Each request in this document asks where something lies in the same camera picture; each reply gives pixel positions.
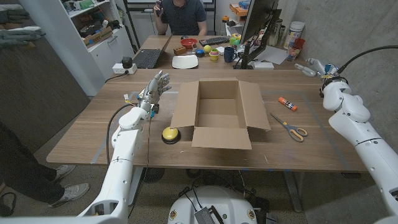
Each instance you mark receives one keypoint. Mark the dark gloved person hand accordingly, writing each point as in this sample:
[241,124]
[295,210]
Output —
[12,15]
[18,35]

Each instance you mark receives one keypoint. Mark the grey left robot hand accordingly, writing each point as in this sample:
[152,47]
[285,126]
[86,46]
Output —
[152,93]

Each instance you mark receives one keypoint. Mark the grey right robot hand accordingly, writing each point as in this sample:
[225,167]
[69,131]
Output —
[318,69]

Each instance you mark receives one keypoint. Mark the orange capped glue stick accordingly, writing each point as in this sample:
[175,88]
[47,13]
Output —
[287,104]

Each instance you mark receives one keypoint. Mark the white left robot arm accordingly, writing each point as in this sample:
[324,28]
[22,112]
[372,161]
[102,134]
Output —
[121,174]

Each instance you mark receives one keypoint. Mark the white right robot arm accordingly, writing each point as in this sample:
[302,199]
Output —
[367,137]

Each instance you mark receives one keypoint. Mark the black laptop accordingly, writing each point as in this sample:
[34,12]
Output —
[147,57]

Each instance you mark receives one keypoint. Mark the black power adapter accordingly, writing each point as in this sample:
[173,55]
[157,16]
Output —
[127,62]

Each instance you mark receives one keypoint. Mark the white power strip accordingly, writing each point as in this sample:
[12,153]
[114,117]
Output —
[117,69]

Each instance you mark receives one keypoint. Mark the yellow push button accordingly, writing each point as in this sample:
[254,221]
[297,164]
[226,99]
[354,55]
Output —
[170,133]

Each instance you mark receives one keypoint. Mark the white canister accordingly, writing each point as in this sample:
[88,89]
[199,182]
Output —
[293,31]

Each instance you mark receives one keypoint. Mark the white plate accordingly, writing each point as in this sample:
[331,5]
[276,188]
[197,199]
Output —
[185,61]

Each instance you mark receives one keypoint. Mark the white paper sheet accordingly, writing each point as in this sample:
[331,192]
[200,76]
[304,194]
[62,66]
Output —
[273,55]

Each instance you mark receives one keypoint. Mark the brown brick block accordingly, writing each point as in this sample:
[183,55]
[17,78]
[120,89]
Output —
[179,51]

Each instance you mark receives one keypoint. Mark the blue round toy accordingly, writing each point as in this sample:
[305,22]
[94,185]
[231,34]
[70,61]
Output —
[200,53]

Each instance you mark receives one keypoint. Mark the red bowl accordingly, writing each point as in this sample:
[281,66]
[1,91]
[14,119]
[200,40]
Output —
[189,43]

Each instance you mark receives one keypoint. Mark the white shelf cabinet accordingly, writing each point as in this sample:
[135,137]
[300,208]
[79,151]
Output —
[102,53]

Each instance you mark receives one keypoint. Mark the yellow ball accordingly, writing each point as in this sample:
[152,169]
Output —
[207,48]

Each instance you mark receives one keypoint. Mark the colourful stacked cups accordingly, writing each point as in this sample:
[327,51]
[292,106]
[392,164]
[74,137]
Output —
[214,55]

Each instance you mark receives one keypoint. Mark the cardboard box on shelf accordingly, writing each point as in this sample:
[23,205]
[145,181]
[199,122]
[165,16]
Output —
[98,37]

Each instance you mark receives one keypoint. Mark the black computer monitor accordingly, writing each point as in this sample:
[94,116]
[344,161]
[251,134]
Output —
[258,18]

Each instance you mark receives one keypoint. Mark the black keyboard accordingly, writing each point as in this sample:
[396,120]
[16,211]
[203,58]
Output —
[214,41]

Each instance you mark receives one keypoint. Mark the black round grille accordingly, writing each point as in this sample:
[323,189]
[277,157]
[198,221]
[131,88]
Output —
[153,175]

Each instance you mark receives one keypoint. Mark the open cardboard box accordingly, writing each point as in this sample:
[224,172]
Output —
[220,138]

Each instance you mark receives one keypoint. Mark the seated person dark shirt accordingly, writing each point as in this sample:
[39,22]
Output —
[183,15]

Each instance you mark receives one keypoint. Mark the dark blue mug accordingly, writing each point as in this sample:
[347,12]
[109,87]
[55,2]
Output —
[229,54]

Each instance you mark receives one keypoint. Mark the green cup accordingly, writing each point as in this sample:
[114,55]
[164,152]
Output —
[234,41]

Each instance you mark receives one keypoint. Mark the grey table leg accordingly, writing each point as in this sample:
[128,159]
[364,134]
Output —
[293,191]
[135,186]

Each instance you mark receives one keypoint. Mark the orange box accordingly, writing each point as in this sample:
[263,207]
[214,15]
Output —
[238,9]

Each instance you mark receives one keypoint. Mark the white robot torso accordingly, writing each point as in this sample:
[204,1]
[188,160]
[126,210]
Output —
[214,199]

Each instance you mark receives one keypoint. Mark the grey finned module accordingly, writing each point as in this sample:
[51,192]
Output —
[204,216]

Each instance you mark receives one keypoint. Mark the standing person black trousers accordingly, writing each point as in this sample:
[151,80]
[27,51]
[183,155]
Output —
[25,174]

